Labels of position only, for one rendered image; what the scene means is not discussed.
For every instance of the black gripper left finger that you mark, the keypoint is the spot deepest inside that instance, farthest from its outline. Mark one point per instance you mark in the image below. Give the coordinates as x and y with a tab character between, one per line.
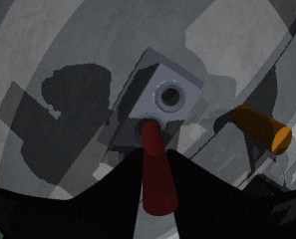
107	210

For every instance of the dark red peg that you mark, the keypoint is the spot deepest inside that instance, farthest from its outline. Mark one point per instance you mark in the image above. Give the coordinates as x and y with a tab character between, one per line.
159	196

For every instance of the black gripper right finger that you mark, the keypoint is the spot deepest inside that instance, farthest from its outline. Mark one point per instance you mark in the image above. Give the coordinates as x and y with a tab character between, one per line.
210	208

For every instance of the brown cylinder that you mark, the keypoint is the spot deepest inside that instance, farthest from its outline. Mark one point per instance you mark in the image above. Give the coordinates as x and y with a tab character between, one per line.
272	134

